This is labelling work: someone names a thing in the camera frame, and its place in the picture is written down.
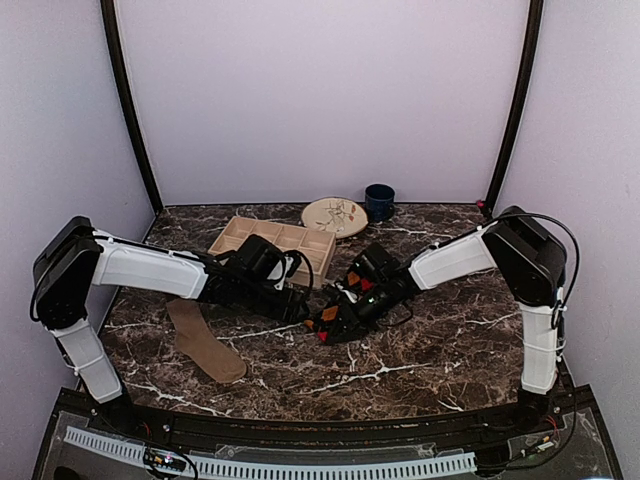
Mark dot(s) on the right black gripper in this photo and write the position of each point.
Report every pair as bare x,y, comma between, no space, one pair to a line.
356,324

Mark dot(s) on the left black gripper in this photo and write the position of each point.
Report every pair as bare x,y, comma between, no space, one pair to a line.
287,310

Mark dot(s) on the argyle black red orange sock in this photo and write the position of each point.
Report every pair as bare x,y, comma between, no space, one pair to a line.
342,319

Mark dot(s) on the wooden compartment tray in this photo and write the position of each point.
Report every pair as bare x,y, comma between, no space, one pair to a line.
317,246

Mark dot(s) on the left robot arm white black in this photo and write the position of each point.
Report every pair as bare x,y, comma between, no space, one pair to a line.
82,258

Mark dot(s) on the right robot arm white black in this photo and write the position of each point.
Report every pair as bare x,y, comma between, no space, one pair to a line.
531,260

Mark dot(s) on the cream floral ceramic plate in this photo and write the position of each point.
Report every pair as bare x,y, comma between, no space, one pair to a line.
341,216

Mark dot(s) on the plain brown sock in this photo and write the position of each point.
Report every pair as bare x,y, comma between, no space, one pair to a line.
194,339

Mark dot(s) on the dark blue mug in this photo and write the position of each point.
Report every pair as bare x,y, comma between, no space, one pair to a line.
379,202

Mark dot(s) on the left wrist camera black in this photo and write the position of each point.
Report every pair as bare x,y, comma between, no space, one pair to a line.
261,260

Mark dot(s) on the white slotted cable duct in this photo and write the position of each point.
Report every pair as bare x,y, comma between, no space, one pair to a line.
163,462

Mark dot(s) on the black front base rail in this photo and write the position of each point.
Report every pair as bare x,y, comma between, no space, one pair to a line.
492,425

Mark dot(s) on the right black frame post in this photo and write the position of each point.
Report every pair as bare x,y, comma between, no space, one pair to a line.
521,87

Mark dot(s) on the black frame post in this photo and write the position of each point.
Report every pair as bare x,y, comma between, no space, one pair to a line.
126,100
521,87

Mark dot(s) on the left black frame post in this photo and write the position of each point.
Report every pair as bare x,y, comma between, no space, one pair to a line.
126,100

